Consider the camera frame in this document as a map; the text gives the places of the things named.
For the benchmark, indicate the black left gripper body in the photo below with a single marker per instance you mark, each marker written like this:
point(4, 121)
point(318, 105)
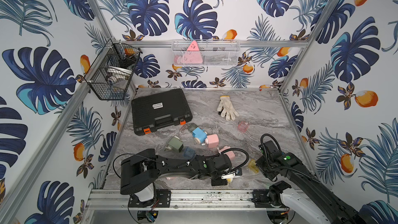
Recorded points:
point(219, 179)

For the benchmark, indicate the yellow clear sharpener tray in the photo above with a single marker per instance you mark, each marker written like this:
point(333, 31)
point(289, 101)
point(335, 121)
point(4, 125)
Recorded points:
point(253, 167)

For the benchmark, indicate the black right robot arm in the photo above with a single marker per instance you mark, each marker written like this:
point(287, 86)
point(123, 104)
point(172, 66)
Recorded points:
point(324, 206)

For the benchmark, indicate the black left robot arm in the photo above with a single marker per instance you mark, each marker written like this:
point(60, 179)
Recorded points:
point(141, 170)

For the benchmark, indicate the pink pencil sharpener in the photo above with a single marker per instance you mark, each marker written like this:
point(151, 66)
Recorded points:
point(230, 154)
point(211, 141)

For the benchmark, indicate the blue clear sharpener tray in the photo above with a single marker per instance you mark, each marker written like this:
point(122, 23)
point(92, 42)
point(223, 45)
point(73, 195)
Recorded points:
point(189, 153)

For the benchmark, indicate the blue pencil sharpener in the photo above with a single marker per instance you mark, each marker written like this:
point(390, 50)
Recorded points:
point(199, 136)

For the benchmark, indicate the clear red-rimmed sharpener tray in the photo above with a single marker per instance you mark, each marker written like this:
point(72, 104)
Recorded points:
point(243, 126)

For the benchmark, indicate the white knit work glove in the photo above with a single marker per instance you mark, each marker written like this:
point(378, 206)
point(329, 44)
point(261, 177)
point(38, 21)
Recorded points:
point(226, 108)

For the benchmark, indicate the black plastic tool case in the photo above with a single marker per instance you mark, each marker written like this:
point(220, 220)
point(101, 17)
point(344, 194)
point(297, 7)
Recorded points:
point(157, 111)

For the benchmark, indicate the pink triangular object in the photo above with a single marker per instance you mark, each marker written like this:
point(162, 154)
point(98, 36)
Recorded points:
point(192, 55)

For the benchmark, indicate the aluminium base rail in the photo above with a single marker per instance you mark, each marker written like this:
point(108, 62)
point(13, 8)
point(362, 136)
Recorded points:
point(183, 200)

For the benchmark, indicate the clear wall-mounted shelf bin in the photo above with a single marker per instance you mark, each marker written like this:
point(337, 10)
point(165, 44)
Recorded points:
point(214, 52)

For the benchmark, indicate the black wire basket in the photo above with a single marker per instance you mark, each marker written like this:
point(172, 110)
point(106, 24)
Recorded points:
point(111, 74)

